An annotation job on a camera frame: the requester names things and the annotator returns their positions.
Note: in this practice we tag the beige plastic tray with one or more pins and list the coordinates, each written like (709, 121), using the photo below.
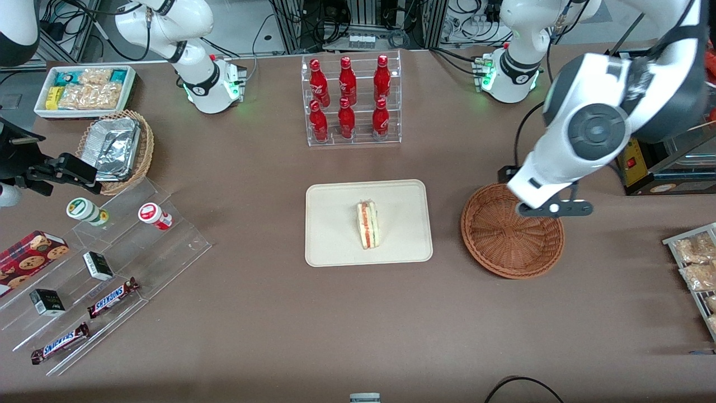
(335, 224)

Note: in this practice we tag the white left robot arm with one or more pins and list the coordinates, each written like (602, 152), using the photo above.
(598, 131)

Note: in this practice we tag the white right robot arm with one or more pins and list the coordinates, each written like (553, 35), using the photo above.
(201, 84)

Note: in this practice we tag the red cola bottle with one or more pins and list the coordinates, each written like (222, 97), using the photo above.
(346, 120)
(319, 126)
(382, 81)
(348, 84)
(320, 87)
(381, 120)

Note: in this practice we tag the clear acrylic stepped display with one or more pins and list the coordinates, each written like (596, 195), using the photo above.
(168, 252)

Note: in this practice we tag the small black box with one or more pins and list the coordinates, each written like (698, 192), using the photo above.
(47, 302)
(98, 266)

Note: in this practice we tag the white snack tray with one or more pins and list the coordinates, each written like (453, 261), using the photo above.
(84, 112)

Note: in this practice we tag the snickers chocolate bar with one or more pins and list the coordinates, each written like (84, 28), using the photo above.
(60, 342)
(112, 298)

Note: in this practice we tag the round brown wicker basket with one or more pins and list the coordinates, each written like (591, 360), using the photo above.
(503, 246)

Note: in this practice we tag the teal snack packet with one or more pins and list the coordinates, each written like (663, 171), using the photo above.
(118, 74)
(68, 78)

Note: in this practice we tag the aluminium foil tray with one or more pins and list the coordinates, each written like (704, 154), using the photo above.
(114, 148)

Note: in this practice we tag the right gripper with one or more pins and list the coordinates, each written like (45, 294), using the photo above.
(15, 159)

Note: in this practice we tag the silver connector block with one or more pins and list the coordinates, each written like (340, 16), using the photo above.
(234, 84)

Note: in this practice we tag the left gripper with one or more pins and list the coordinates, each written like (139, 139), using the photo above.
(504, 173)

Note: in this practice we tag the clear rice cracker pack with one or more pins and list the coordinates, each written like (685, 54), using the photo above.
(702, 277)
(711, 303)
(696, 249)
(89, 96)
(95, 75)

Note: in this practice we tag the light wicker basket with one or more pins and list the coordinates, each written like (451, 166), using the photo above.
(144, 157)

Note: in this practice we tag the yellow snack packet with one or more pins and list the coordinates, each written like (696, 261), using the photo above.
(53, 98)

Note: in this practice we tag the black food warmer yellow panel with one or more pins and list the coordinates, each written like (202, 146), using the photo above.
(635, 162)

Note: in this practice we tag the triangle sandwich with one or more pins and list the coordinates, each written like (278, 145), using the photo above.
(368, 226)

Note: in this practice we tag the red lid jar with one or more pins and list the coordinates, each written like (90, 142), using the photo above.
(151, 214)

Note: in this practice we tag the red cookie box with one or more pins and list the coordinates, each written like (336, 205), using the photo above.
(28, 257)

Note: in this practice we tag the small grey object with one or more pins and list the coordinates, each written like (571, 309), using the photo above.
(364, 398)

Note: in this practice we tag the white power strip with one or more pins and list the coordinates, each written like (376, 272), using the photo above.
(362, 40)

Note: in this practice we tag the aluminium frame post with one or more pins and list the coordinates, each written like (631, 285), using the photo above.
(291, 28)
(436, 22)

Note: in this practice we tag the green lid jar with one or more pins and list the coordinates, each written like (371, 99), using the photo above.
(81, 208)

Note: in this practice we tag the clear acrylic bottle rack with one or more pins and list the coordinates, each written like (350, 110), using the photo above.
(361, 137)

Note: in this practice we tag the grey snack tray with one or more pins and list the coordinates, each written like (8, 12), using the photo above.
(669, 243)

